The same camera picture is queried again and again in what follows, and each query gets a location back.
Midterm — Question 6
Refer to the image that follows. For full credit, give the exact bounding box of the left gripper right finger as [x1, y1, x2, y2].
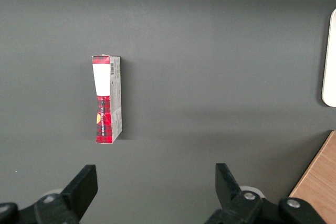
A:
[204, 163, 263, 224]

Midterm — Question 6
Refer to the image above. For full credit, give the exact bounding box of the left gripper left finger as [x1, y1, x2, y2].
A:
[35, 165, 98, 224]

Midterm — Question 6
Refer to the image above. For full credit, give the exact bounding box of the beige plastic tray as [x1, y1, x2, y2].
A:
[321, 8, 336, 108]

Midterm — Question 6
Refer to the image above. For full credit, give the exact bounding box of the wooden drawer cabinet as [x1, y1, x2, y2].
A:
[288, 130, 336, 224]

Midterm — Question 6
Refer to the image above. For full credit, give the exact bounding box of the red plaid cardboard box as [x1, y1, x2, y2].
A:
[91, 55, 123, 145]

